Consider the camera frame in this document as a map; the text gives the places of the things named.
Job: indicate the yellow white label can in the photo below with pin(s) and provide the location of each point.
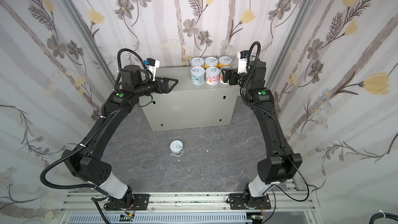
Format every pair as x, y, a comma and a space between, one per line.
211, 62

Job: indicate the pink label can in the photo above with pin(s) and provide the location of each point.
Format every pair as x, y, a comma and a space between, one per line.
212, 75

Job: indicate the white slotted cable duct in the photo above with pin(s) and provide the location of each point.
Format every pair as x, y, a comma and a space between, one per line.
179, 218

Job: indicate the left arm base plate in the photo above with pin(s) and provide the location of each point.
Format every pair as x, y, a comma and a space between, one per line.
138, 202

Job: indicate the purple label can front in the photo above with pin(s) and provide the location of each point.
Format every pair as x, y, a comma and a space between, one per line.
197, 62

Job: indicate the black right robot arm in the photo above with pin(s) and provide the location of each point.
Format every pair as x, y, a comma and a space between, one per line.
281, 162

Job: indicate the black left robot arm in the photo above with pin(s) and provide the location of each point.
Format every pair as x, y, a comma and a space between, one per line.
136, 78

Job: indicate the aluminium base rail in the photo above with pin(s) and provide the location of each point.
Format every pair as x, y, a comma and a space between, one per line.
179, 202

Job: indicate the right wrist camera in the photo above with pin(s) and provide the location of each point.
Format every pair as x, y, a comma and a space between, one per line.
243, 58

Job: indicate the grey metal cabinet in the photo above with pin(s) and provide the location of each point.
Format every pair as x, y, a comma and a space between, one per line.
188, 105

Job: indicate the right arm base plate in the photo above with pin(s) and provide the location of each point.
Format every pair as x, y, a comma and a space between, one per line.
243, 201

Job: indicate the orange persimmon label can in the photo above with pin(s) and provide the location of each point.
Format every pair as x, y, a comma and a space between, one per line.
223, 72

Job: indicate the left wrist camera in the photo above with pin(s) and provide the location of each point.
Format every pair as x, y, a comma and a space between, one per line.
151, 66

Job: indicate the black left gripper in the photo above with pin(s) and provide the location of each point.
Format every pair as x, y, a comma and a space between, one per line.
160, 85

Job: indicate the blue label can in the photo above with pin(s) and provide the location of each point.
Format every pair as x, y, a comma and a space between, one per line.
197, 75
176, 147

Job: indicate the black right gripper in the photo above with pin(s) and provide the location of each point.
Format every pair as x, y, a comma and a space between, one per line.
231, 76

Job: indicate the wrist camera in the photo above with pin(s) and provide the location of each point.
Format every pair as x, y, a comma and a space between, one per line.
243, 58
151, 66

